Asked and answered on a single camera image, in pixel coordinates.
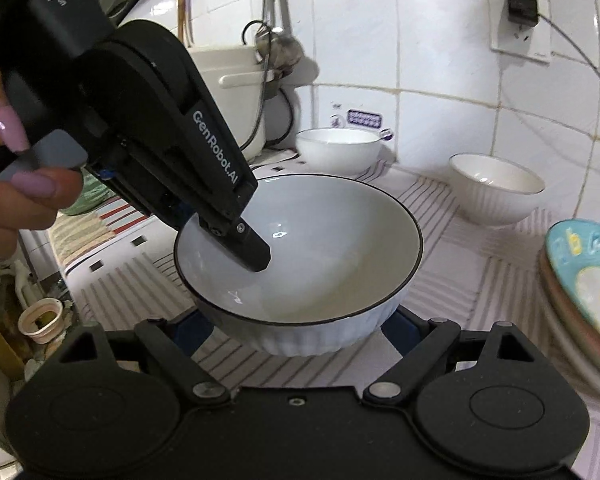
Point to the hanging metal ladle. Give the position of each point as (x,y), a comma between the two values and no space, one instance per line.
(280,47)

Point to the white wall socket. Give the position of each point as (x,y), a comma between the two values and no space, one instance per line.
(520,42)

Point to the black charger adapter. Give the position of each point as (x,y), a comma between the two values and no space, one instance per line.
(521,5)

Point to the small white wall sticker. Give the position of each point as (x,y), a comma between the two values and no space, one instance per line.
(362,119)

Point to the white rice cooker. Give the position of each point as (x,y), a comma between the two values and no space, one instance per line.
(235,90)

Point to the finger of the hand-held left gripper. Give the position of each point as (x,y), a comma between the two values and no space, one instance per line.
(245,247)

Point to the pink rabbit print plate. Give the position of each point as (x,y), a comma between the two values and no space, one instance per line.
(562,300)

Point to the person's left hand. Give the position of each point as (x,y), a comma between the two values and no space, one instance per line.
(10,215)

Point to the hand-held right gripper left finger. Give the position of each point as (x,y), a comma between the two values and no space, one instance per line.
(186,331)

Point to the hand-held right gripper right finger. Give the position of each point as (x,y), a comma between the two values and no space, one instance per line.
(402,332)

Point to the blue fried egg print plate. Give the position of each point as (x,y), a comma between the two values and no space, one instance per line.
(590,270)

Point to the striped tablecloth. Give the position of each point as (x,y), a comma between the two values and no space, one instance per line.
(480,285)

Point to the white bowl with black rim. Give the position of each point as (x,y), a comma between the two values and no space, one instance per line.
(330,260)
(337,152)
(495,192)

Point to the striped floor mat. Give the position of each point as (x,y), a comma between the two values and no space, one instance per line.
(85,230)

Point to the white plate with black rim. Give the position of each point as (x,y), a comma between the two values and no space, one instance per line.
(580,360)

